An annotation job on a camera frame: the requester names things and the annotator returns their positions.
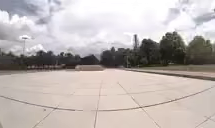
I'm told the pale concrete slab plaza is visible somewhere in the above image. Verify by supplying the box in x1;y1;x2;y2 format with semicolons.
0;68;215;128

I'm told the tall chimney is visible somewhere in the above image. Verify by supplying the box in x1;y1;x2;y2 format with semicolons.
133;33;139;51

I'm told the row of trees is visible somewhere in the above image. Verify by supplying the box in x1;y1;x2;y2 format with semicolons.
0;30;215;71

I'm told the floodlight pole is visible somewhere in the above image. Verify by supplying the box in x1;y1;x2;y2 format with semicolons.
18;34;32;58

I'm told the low pale wall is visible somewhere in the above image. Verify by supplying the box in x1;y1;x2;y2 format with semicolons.
74;64;106;72

